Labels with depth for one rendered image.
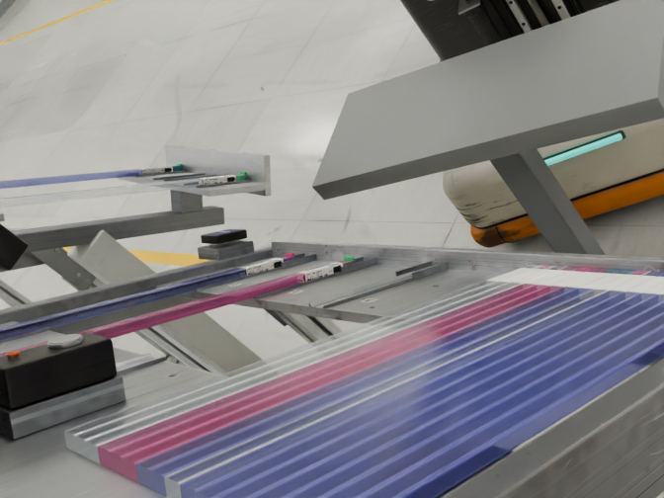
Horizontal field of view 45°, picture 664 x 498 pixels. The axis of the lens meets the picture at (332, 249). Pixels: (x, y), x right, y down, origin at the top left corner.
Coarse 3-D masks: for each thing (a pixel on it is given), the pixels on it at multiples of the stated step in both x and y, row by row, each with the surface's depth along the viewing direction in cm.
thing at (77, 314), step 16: (288, 256) 104; (224, 272) 97; (240, 272) 98; (160, 288) 91; (176, 288) 91; (192, 288) 93; (96, 304) 85; (112, 304) 86; (128, 304) 87; (32, 320) 81; (48, 320) 81; (64, 320) 82; (0, 336) 78
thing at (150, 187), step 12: (180, 180) 124; (192, 180) 124; (240, 180) 129; (72, 192) 113; (84, 192) 114; (96, 192) 115; (108, 192) 116; (120, 192) 117; (132, 192) 118; (0, 204) 107; (12, 204) 108; (24, 204) 109
